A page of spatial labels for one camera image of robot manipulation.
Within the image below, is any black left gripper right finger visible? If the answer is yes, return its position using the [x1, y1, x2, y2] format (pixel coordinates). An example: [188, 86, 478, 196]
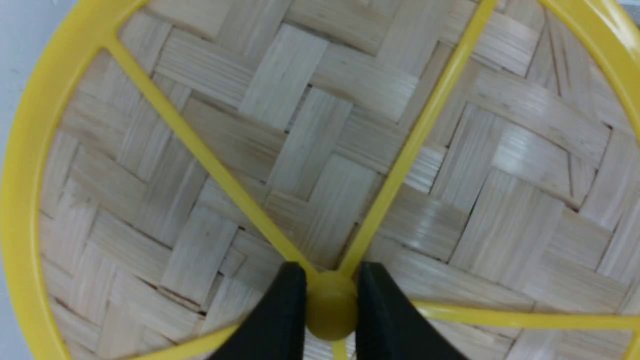
[355, 262, 466, 360]

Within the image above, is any yellow bamboo steamer lid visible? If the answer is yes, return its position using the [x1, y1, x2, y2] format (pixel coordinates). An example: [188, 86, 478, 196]
[1, 0, 639, 360]

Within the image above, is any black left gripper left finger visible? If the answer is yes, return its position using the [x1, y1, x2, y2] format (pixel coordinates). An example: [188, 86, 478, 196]
[209, 262, 307, 360]

